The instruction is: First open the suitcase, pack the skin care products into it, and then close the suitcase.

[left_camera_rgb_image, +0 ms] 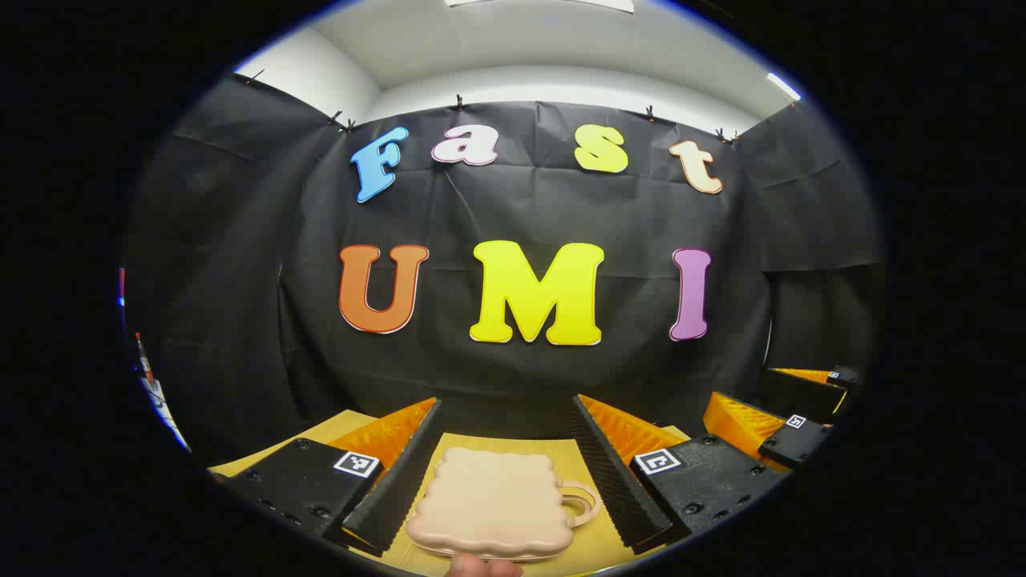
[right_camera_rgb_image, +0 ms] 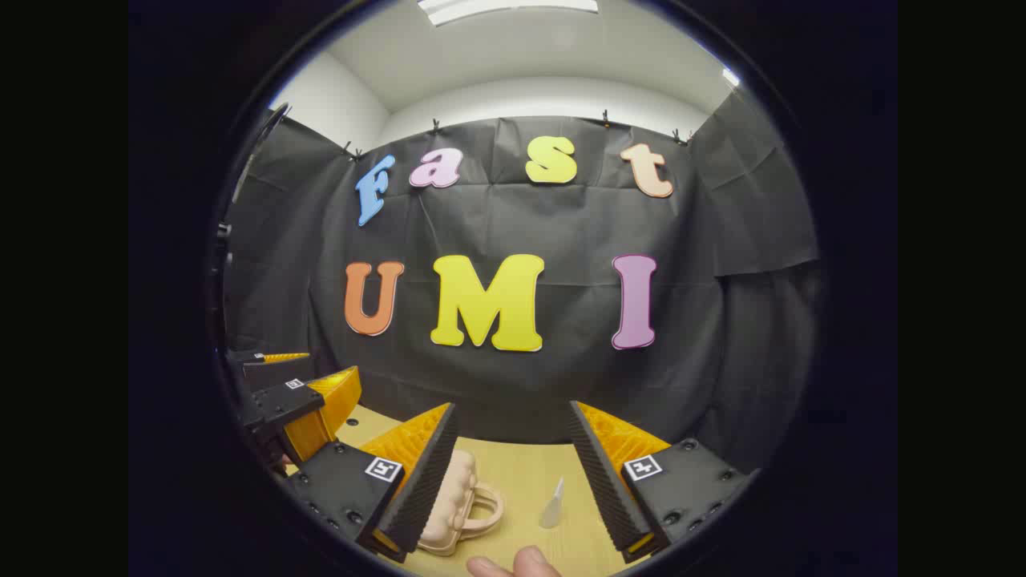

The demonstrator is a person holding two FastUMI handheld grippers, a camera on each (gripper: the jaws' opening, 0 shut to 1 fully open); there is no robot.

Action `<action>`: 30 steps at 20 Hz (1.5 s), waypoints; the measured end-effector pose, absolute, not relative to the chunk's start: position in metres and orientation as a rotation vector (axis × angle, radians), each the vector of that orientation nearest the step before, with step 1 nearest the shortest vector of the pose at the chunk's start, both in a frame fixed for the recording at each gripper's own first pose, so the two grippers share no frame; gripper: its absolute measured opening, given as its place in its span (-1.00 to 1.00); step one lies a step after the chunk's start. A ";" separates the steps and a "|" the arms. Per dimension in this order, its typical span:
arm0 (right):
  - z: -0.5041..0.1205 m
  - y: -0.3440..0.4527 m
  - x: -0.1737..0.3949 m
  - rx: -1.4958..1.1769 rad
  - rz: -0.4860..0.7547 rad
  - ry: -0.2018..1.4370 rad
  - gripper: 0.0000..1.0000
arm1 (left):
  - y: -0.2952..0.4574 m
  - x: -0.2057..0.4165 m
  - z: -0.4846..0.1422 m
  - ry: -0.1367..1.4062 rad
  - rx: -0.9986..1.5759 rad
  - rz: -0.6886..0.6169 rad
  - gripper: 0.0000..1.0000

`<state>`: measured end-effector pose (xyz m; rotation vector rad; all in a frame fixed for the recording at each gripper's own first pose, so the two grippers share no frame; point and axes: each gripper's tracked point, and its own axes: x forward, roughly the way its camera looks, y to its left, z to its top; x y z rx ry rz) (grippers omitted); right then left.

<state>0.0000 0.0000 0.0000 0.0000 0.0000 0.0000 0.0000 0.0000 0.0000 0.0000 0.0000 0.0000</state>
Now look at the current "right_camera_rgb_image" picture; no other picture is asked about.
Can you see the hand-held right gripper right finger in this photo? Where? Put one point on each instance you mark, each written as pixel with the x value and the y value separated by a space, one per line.
pixel 603 473

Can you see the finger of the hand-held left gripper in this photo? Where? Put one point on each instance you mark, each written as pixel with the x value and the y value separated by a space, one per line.
pixel 280 405
pixel 272 370

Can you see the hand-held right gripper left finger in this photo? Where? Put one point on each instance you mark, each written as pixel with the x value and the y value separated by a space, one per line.
pixel 429 473

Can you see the pink suitcase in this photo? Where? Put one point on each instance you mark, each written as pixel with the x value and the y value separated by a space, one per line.
pixel 461 497

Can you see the white skin care tube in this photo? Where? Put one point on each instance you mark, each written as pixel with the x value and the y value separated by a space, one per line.
pixel 551 509

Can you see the black backdrop cloth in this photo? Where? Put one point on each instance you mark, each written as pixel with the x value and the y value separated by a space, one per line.
pixel 577 224

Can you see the small ceiling light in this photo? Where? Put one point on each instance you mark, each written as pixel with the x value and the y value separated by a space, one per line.
pixel 730 77

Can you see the long ceiling light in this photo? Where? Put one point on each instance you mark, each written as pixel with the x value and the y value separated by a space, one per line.
pixel 505 8

